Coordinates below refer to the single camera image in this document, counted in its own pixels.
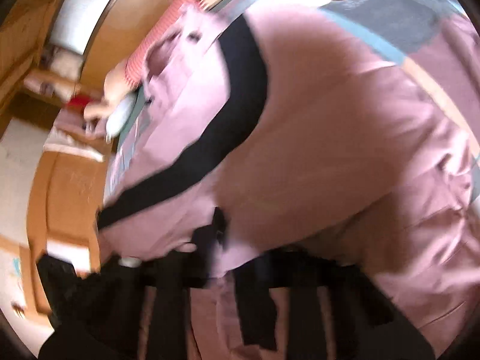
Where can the pink jacket with black stripes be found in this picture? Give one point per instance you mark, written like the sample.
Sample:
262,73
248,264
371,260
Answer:
420,251

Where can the white bag on shelf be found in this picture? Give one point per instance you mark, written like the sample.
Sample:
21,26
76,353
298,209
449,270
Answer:
62,62

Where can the large plush doll striped shirt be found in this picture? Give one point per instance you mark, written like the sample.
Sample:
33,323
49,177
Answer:
137,40

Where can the red cloth on headboard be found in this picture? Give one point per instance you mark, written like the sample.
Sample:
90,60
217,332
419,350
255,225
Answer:
79,102

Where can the white towel on headboard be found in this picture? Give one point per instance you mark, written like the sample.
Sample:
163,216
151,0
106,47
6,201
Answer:
85,143

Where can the wooden wall cabinets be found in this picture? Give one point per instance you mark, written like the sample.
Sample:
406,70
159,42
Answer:
27,26

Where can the pink plush toy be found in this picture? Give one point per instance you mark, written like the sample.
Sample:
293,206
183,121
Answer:
73,122

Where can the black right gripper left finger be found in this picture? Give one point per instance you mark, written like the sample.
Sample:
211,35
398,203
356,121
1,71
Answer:
99,316

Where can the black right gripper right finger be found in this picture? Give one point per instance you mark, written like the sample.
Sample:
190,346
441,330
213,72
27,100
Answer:
331,309

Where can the green bed mat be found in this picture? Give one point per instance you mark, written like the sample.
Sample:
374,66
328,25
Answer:
185,97

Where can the plaid pink grey bedsheet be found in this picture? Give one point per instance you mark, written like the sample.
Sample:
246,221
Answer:
393,15

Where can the light blue small pillow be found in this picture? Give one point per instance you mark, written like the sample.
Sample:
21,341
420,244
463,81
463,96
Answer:
119,117

